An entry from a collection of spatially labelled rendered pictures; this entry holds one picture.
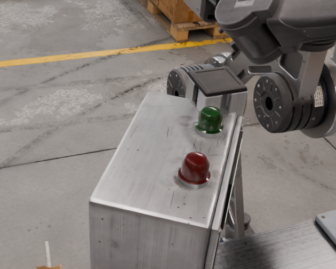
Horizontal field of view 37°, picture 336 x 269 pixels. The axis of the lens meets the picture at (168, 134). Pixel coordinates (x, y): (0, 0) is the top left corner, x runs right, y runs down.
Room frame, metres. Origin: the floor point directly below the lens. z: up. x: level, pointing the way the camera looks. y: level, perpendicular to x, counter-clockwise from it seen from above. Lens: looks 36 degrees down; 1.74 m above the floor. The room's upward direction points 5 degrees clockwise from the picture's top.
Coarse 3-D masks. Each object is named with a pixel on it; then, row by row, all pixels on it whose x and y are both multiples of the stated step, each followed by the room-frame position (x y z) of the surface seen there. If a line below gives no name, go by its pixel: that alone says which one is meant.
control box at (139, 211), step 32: (160, 96) 0.42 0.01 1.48; (128, 128) 0.36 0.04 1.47; (160, 128) 0.37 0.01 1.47; (192, 128) 0.37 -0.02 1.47; (224, 128) 0.38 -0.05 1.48; (128, 160) 0.32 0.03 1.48; (160, 160) 0.32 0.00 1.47; (224, 160) 0.33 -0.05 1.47; (96, 192) 0.28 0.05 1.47; (128, 192) 0.28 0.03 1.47; (160, 192) 0.28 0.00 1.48; (192, 192) 0.29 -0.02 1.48; (224, 192) 0.30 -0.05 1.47; (96, 224) 0.26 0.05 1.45; (128, 224) 0.26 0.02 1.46; (160, 224) 0.26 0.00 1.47; (192, 224) 0.25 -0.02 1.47; (96, 256) 0.26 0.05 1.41; (128, 256) 0.26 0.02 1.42; (160, 256) 0.25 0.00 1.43; (192, 256) 0.25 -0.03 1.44
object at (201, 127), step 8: (200, 112) 0.37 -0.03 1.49; (208, 112) 0.37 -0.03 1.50; (216, 112) 0.37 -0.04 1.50; (200, 120) 0.36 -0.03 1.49; (208, 120) 0.36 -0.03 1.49; (216, 120) 0.36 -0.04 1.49; (200, 128) 0.36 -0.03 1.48; (208, 128) 0.36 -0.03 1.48; (216, 128) 0.36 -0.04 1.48; (208, 136) 0.36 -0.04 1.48; (216, 136) 0.36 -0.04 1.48
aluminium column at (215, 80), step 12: (192, 72) 0.43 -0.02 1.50; (204, 72) 0.43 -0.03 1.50; (216, 72) 0.44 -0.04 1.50; (228, 72) 0.44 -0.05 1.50; (192, 84) 0.42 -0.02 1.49; (204, 84) 0.41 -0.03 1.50; (216, 84) 0.41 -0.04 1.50; (228, 84) 0.41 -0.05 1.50; (240, 84) 0.42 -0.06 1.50; (192, 96) 0.42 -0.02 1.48; (204, 96) 0.40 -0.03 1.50; (216, 96) 0.40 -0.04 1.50; (228, 96) 0.41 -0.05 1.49; (240, 96) 0.41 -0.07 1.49; (228, 108) 0.41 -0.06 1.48; (240, 108) 0.41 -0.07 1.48
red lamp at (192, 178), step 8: (192, 152) 0.31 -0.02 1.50; (184, 160) 0.30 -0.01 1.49; (192, 160) 0.30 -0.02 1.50; (200, 160) 0.30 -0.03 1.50; (208, 160) 0.30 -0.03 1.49; (184, 168) 0.30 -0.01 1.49; (192, 168) 0.29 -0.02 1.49; (200, 168) 0.29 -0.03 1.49; (208, 168) 0.30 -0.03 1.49; (184, 176) 0.29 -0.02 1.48; (192, 176) 0.29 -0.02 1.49; (200, 176) 0.29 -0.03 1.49; (208, 176) 0.30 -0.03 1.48; (184, 184) 0.29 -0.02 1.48; (192, 184) 0.29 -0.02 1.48; (200, 184) 0.29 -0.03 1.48; (208, 184) 0.30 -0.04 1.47
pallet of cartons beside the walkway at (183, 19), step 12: (144, 0) 4.40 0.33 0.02; (156, 0) 4.00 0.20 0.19; (168, 0) 3.78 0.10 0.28; (180, 0) 3.66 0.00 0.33; (156, 12) 4.10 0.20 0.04; (168, 12) 3.77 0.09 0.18; (180, 12) 3.66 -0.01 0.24; (192, 12) 3.70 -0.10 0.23; (168, 24) 3.91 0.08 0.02; (180, 24) 3.65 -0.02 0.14; (192, 24) 3.68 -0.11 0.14; (204, 24) 3.71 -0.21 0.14; (216, 24) 3.76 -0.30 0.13; (180, 36) 3.62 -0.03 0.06; (216, 36) 3.76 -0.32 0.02; (228, 36) 3.81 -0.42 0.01
